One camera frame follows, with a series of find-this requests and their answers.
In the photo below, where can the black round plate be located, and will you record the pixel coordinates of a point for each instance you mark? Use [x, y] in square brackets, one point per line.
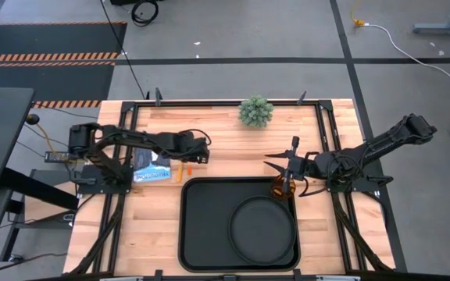
[262, 232]

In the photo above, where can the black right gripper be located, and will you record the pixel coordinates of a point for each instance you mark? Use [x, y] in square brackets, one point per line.
[301, 166]

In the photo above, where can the striped-edge black floor mat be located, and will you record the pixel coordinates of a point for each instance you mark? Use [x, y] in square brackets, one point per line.
[45, 84]
[49, 39]

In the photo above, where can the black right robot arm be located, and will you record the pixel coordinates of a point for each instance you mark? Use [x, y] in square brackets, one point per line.
[377, 146]

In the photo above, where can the black power strip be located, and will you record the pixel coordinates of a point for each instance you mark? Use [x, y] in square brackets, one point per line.
[59, 156]

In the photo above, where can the black plastic tray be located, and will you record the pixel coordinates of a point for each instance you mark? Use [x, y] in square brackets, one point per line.
[205, 226]

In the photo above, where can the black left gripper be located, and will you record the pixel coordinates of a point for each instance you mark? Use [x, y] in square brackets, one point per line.
[193, 147]

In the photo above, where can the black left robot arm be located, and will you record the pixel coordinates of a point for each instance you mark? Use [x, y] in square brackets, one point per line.
[131, 140]

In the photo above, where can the black aluminium table frame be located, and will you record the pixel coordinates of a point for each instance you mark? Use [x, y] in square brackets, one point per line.
[225, 104]

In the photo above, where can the blue printed pouch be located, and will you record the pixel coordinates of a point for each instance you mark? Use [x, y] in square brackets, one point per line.
[151, 169]

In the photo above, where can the grey table leg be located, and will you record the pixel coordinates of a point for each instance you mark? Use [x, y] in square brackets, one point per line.
[443, 27]

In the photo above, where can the green artificial plant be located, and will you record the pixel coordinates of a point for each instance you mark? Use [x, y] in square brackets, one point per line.
[255, 111]

